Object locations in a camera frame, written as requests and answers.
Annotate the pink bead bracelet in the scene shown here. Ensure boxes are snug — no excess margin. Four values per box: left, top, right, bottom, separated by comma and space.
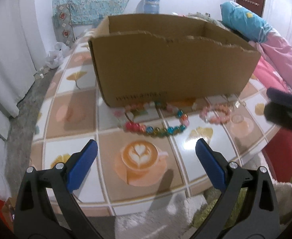
199, 104, 233, 125

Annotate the multicolour bead bracelet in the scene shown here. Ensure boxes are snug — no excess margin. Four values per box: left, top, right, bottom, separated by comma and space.
123, 101, 190, 137

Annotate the pink floral quilt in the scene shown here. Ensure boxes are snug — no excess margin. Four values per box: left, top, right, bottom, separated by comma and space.
249, 29, 292, 92

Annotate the teal cartoon pillow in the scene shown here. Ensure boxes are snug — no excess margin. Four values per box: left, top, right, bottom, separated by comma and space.
220, 1, 273, 43

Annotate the grey green fuzzy cushion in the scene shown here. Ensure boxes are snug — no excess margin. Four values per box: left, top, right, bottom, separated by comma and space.
186, 12, 232, 32

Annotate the crumpled white plastic bag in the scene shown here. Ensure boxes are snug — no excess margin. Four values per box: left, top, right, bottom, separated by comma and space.
45, 42, 70, 69

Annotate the white grey curtain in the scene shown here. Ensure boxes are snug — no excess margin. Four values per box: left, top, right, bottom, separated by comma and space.
0, 0, 45, 200

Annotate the brown cardboard box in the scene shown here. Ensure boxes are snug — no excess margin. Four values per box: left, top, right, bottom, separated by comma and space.
88, 14, 261, 107

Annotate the blue water jug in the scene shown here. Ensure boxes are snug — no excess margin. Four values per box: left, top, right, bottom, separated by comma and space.
143, 0, 160, 14

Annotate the patchwork fabric panel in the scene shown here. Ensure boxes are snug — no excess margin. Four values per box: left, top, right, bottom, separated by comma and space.
52, 3, 75, 47

